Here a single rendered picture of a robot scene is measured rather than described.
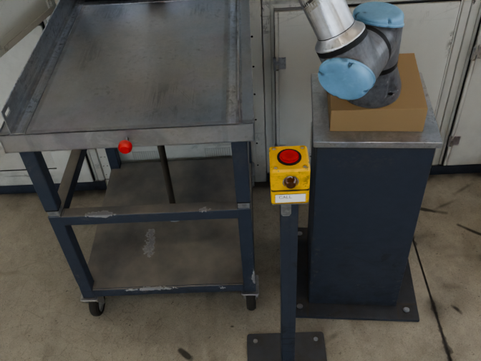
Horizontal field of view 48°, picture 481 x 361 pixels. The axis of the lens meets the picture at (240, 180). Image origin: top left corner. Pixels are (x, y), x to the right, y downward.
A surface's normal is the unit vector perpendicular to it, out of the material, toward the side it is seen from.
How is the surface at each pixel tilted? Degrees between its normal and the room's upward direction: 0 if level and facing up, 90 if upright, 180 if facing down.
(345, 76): 101
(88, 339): 0
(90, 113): 0
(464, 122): 90
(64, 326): 0
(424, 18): 90
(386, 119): 90
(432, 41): 90
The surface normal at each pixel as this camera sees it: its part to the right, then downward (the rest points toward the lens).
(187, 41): -0.06, -0.73
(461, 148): 0.00, 0.69
